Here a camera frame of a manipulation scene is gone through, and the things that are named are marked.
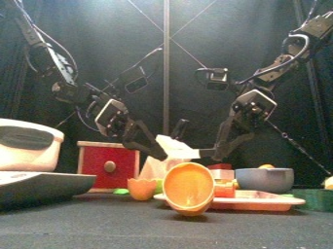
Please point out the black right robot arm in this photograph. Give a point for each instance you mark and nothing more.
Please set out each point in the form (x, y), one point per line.
(299, 42)

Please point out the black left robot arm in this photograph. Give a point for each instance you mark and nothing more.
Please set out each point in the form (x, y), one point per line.
(43, 55)

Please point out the white toy holder box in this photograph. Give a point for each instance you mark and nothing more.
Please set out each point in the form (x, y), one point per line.
(158, 168)

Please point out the yellow toy banana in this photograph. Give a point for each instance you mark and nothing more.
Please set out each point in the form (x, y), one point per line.
(267, 166)

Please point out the red wooden drawer box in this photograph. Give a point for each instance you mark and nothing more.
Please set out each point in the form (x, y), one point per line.
(99, 162)

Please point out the blue grey toy pot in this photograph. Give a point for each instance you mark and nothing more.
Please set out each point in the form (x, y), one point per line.
(264, 181)

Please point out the green toy starfruit slice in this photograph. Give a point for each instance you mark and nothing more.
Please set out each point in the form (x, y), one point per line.
(160, 186)

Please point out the red toy food piece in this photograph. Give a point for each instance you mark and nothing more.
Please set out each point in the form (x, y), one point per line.
(225, 191)

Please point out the tan toy eggshell half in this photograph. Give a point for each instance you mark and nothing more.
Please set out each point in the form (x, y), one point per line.
(189, 188)
(141, 191)

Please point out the small green toy piece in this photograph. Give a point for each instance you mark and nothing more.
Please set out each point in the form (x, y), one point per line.
(121, 191)

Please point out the pink plastic tray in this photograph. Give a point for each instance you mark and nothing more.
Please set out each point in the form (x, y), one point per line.
(260, 202)

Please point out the green toy vegetable piece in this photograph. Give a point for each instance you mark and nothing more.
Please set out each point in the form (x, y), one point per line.
(287, 195)

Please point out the white toy cooking pot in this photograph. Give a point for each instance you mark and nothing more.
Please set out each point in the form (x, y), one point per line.
(26, 159)

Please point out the yellow toy fruit piece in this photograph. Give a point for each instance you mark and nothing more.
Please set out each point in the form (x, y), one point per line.
(329, 183)

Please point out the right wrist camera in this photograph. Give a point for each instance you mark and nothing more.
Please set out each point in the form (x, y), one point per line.
(217, 79)

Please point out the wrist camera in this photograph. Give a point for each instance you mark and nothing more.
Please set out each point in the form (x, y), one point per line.
(217, 79)
(134, 81)

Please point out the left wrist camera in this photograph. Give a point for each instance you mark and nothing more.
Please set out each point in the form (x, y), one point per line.
(134, 81)

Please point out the black diagonal frame brace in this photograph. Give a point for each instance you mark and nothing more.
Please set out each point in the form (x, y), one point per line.
(299, 147)

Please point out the grey metal frame pole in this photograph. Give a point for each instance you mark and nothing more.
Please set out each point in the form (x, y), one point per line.
(166, 64)

